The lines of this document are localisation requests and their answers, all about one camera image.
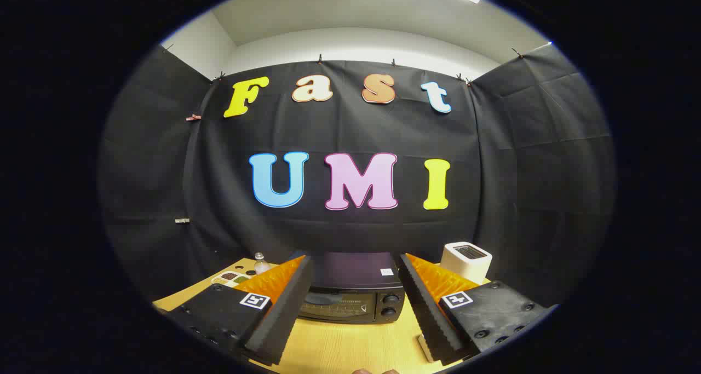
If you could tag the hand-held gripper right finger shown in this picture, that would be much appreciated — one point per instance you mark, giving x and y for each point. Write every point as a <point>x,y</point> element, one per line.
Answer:
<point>424,308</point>

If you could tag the clear plastic bottle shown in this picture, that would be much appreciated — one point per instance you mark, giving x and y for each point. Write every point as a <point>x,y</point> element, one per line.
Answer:
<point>261,265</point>

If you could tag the white toaster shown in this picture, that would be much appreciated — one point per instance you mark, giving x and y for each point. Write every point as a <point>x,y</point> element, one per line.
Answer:
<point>465,264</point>

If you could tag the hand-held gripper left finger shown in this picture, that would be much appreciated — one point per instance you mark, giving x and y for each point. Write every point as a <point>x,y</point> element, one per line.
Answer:
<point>290,303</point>

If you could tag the black toaster oven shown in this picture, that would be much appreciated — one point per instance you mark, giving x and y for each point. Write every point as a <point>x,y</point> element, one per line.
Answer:
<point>356,270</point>

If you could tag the white divided grain dish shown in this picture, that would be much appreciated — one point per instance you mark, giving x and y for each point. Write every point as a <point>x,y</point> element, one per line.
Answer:
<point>230,278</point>

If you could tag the white slotted tray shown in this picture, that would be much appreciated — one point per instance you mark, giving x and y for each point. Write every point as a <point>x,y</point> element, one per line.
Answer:
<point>424,347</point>

